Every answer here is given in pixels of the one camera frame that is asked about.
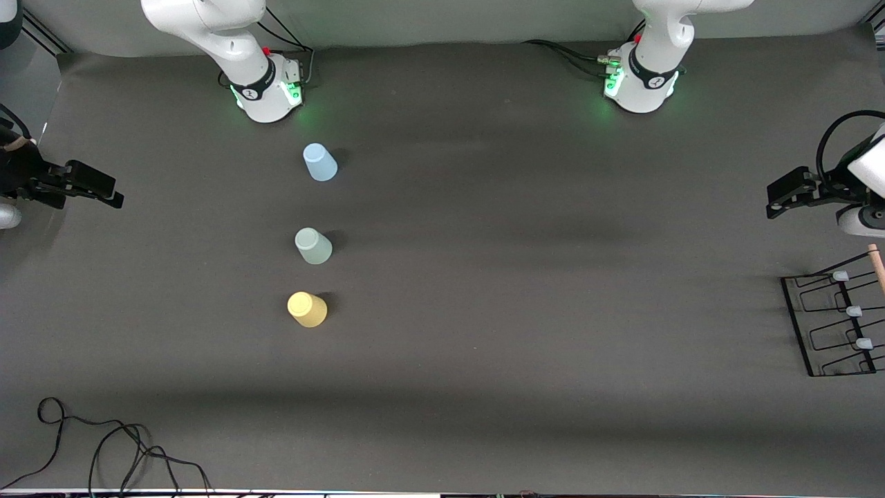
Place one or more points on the dark grey table cloth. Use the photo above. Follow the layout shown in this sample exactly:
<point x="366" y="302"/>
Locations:
<point x="484" y="277"/>

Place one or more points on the pale yellow plastic cup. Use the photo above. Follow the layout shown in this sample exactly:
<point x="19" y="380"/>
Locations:
<point x="307" y="310"/>

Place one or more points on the pale blue plastic cup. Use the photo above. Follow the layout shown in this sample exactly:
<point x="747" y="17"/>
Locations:
<point x="320" y="164"/>

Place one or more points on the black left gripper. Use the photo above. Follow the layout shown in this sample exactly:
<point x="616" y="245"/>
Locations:
<point x="832" y="188"/>

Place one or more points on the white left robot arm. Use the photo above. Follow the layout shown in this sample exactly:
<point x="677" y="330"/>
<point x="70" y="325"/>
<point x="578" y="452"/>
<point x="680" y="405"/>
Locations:
<point x="650" y="76"/>

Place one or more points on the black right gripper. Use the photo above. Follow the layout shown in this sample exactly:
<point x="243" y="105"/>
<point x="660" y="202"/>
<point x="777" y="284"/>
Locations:
<point x="21" y="173"/>

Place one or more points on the pale green plastic cup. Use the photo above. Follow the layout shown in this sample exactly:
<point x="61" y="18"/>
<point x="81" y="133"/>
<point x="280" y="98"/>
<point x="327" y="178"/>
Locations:
<point x="313" y="246"/>

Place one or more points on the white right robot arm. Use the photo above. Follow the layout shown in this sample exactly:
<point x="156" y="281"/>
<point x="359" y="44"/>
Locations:
<point x="207" y="28"/>

